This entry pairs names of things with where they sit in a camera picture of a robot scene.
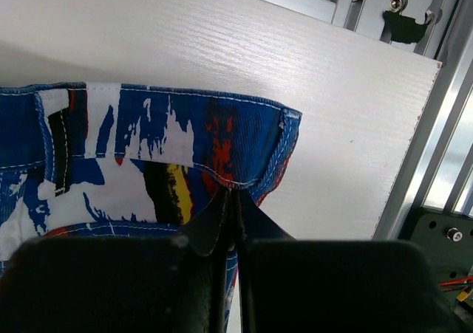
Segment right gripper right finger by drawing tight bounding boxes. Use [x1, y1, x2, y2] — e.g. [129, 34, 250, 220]
[234, 190, 462, 332]

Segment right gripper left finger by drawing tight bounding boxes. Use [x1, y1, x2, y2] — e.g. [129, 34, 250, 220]
[1, 189, 229, 332]

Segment blue patterned trousers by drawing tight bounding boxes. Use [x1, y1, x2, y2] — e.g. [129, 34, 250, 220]
[0, 82, 303, 333]

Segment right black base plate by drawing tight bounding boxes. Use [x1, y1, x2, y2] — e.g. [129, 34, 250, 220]
[399, 207, 472, 326]

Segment aluminium mounting rail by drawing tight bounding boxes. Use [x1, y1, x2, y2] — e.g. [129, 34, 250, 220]
[373, 0, 472, 240]

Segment side aluminium frame rail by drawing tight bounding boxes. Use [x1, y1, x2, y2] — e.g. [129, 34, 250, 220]
[263, 0, 462, 58]

